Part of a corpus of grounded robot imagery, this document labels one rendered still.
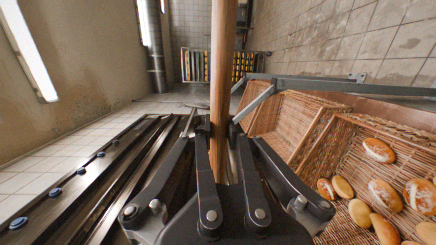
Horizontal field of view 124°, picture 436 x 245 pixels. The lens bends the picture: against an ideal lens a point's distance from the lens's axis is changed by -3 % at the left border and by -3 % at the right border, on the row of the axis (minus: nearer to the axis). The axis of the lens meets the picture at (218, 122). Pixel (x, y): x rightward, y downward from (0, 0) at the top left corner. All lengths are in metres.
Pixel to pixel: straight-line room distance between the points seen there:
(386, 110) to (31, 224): 1.51
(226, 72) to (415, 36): 1.36
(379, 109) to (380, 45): 0.85
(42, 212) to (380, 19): 2.34
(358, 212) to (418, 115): 0.39
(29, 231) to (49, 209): 0.09
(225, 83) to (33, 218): 1.05
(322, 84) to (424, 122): 0.29
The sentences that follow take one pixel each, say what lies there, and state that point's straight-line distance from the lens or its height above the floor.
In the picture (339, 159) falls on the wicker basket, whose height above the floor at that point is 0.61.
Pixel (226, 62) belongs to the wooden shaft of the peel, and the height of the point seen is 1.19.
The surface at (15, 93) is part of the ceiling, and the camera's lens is 1.68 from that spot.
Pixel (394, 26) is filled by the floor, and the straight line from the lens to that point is 1.54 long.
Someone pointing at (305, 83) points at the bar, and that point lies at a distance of 0.64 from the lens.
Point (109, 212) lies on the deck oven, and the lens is 0.87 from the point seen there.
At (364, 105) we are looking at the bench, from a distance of 0.78.
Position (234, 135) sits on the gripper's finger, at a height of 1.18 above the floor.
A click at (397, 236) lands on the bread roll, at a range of 0.76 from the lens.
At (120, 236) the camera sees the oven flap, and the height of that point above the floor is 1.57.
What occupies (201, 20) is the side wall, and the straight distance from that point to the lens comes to 5.32.
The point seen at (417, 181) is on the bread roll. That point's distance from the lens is 0.67.
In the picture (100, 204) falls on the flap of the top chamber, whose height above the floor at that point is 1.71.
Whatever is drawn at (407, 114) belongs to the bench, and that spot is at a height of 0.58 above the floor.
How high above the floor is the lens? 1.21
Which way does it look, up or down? 4 degrees down
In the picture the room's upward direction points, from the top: 89 degrees counter-clockwise
